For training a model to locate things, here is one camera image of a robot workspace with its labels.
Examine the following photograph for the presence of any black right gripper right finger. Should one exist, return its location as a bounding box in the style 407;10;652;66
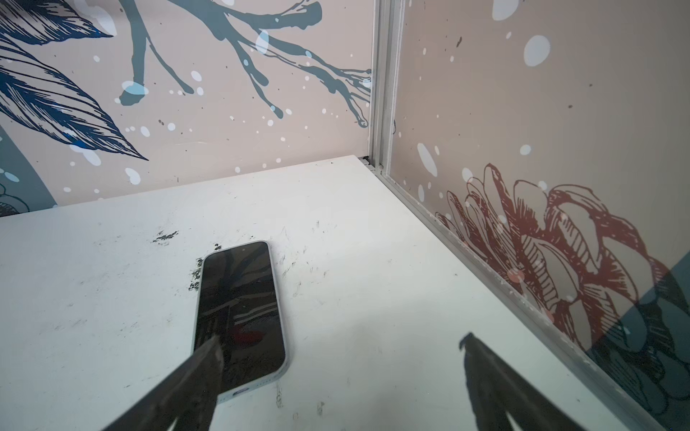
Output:
459;333;582;431

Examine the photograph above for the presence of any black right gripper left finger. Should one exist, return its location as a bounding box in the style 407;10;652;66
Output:
106;336;224;431

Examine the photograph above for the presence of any small phone light case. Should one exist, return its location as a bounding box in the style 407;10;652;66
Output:
193;241;289;403

